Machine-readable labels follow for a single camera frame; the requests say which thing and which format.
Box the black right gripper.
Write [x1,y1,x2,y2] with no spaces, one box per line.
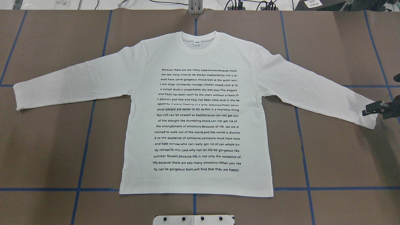
[362,95,400,119]

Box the white long-sleeve text shirt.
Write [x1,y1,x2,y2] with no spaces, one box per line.
[14,31,376,198]

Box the black box with label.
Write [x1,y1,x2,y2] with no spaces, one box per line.
[294,0,346,11]

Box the grey aluminium frame post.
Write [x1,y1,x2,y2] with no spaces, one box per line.
[188,0,204,15]

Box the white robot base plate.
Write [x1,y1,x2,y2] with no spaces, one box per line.
[153,215,235,225]

